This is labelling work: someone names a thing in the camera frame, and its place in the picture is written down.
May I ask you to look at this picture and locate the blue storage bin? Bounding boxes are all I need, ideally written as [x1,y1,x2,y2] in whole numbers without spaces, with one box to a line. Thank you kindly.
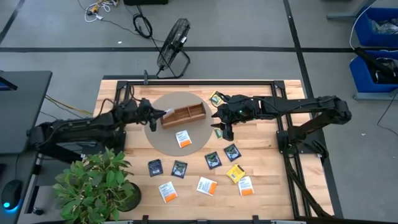
[354,6,398,47]
[349,49,398,93]

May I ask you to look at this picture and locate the coiled black cable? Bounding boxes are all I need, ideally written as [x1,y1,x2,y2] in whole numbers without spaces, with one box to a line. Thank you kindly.
[132,4,154,40]

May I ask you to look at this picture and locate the black plant pot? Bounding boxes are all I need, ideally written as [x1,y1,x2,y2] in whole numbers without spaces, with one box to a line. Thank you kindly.
[119,182,142,212]

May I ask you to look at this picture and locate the green leafy plant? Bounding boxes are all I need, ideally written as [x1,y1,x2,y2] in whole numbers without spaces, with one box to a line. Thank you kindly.
[52,147,136,224]

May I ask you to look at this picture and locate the black floor box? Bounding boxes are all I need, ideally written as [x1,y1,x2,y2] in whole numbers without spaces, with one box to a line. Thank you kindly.
[123,0,169,6]

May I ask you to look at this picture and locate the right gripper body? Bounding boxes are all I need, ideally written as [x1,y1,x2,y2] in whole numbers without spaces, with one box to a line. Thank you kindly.
[217,95,249,141]

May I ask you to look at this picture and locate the black cable bundle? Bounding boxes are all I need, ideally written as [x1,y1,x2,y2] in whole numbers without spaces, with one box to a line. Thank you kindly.
[284,152,332,218]

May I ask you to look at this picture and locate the round grey mat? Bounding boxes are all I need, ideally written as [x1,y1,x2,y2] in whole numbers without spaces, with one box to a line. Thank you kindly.
[144,91,215,157]

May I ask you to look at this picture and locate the dark blue tea packet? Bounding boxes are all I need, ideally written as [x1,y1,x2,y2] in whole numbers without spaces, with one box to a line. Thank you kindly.
[147,159,164,177]
[223,143,242,162]
[204,151,223,170]
[171,160,188,179]

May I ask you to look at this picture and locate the black aluminium table frame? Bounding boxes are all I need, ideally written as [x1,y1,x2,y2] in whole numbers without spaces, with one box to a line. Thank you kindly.
[113,80,330,218]

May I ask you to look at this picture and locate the black computer mouse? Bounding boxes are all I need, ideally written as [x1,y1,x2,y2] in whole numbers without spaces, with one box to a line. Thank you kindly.
[1,179,22,210]

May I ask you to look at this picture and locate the wooden three-compartment tea box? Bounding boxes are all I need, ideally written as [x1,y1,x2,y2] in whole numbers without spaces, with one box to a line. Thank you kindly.
[160,102,207,129]

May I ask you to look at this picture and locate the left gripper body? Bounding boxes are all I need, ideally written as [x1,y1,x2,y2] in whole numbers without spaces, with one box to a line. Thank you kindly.
[136,98,158,132]

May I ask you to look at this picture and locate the black floor fan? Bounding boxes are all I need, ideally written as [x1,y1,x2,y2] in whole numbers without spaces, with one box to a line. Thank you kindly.
[156,17,192,80]

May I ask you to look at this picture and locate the yellow floor cables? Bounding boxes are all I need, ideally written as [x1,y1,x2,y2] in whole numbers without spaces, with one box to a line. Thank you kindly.
[45,95,94,116]

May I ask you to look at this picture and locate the black desk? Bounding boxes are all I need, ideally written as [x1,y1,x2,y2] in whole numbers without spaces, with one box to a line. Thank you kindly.
[0,70,53,224]

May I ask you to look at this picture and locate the thin white cable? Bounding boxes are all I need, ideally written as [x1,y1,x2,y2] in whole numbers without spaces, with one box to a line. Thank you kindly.
[349,0,377,50]

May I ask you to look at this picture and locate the white cable bundle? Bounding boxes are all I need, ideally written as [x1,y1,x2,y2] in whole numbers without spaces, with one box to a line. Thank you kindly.
[83,0,119,23]

